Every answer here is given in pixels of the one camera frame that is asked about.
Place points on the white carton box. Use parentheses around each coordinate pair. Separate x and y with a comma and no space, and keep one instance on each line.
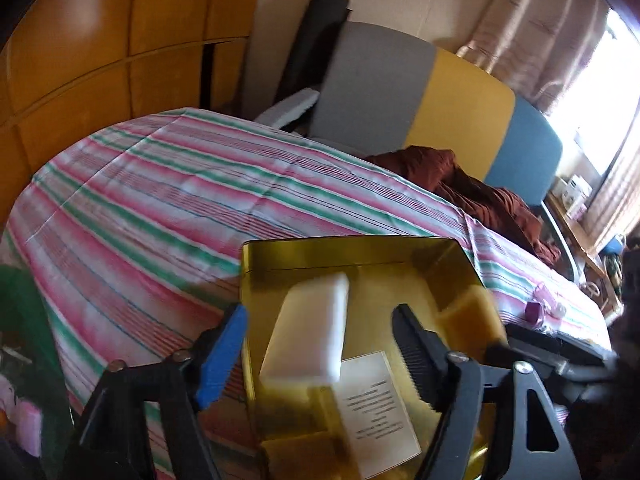
(575,185)

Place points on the bright window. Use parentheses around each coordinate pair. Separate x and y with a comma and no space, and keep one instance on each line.
(595,105)

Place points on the green cloth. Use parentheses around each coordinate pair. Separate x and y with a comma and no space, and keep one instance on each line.
(25,300)

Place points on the grey yellow blue sofa chair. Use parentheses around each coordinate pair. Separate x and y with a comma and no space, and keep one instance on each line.
(470,105)

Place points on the maroon and gold tin box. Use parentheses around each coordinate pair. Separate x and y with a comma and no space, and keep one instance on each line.
(390,285)

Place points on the purple packet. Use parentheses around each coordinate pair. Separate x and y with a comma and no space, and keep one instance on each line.
(535,311)

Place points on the wooden side shelf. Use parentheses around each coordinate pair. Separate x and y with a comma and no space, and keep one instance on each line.
(580,235)

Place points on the pink object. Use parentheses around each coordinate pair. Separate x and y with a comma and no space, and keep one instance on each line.
(27,415)

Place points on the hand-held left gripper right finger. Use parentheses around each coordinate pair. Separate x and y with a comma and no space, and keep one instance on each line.
(417,365)

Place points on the white printed paper card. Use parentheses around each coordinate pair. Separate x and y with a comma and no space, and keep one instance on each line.
(377,410)

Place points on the wooden wardrobe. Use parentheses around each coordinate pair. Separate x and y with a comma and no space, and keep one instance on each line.
(100,35)

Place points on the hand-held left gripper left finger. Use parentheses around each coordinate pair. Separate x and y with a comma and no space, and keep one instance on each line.
(222,360)

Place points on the pink green striped tablecloth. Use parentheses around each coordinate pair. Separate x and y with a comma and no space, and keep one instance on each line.
(175,185)

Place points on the lilac carton box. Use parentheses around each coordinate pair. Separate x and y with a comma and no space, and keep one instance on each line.
(576,208)

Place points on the beige striped curtain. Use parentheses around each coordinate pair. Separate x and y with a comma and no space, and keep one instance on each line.
(530,20)
(617,195)

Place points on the blue container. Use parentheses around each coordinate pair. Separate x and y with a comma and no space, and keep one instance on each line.
(612,246)

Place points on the rust brown padded jacket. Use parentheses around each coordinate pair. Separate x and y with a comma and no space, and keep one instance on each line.
(500,210)

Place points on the white cloth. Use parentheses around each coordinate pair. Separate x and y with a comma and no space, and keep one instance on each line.
(290,110)

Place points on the white foam block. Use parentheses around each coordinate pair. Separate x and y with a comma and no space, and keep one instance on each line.
(307,330)

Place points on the yellow sponge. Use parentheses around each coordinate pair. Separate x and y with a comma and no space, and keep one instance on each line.
(472,317)

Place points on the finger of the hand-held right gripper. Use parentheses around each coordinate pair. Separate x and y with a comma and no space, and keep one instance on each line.
(530,345)

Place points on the black rolled mat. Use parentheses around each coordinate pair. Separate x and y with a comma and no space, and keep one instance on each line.
(312,45)

